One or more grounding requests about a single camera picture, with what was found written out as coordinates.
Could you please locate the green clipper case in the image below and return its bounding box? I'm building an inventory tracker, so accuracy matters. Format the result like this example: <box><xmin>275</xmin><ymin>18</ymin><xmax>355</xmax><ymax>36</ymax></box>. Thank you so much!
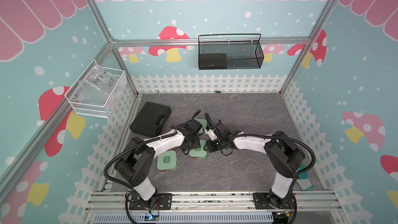
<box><xmin>157</xmin><ymin>150</ymin><xmax>178</xmax><ymax>171</ymax></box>
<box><xmin>195</xmin><ymin>118</ymin><xmax>207</xmax><ymax>136</ymax></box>
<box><xmin>188</xmin><ymin>140</ymin><xmax>207</xmax><ymax>159</ymax></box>

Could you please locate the clear acrylic wall bin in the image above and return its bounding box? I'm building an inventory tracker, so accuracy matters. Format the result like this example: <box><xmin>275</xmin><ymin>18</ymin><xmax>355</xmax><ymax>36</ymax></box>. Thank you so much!
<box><xmin>65</xmin><ymin>60</ymin><xmax>127</xmax><ymax>118</ymax></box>

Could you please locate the green work glove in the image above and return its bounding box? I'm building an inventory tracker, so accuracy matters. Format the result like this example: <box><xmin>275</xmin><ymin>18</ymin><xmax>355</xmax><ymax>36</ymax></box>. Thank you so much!
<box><xmin>296</xmin><ymin>172</ymin><xmax>314</xmax><ymax>191</ymax></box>

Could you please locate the black wire mesh basket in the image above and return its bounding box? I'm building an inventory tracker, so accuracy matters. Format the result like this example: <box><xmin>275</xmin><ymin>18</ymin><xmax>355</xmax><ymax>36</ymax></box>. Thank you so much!
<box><xmin>198</xmin><ymin>33</ymin><xmax>264</xmax><ymax>69</ymax></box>

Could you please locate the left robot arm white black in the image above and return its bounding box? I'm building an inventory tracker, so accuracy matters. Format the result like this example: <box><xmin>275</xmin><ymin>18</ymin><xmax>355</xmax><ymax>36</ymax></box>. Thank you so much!
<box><xmin>103</xmin><ymin>119</ymin><xmax>203</xmax><ymax>201</ymax></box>

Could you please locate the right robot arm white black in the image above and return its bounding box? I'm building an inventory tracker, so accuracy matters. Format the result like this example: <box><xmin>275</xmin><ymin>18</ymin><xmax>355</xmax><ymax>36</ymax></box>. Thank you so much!
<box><xmin>204</xmin><ymin>122</ymin><xmax>316</xmax><ymax>209</ymax></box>

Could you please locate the black plastic tool case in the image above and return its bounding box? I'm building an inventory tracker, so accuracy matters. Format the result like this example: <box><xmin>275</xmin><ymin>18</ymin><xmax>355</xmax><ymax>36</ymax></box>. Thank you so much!
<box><xmin>130</xmin><ymin>102</ymin><xmax>172</xmax><ymax>138</ymax></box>

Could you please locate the black box in basket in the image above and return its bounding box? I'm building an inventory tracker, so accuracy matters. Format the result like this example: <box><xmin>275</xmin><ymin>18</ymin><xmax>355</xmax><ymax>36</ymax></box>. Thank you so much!
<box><xmin>198</xmin><ymin>54</ymin><xmax>228</xmax><ymax>70</ymax></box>

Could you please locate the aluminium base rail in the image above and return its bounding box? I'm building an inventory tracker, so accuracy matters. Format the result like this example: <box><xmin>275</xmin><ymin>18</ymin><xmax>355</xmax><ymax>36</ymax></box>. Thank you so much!
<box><xmin>85</xmin><ymin>191</ymin><xmax>342</xmax><ymax>213</ymax></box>

